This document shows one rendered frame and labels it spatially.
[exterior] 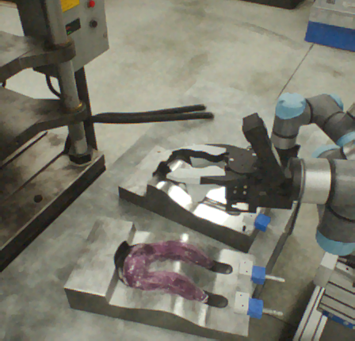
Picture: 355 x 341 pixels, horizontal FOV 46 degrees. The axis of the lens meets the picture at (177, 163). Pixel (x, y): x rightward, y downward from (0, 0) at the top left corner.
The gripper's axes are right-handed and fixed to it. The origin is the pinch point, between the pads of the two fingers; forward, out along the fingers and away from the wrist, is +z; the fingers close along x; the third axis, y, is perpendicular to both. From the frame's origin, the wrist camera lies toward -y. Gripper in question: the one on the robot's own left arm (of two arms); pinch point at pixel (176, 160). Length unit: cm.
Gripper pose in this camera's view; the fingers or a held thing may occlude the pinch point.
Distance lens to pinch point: 70.0
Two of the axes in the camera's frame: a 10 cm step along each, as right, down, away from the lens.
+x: 1.1, -5.6, 8.2
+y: -0.1, 8.3, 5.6
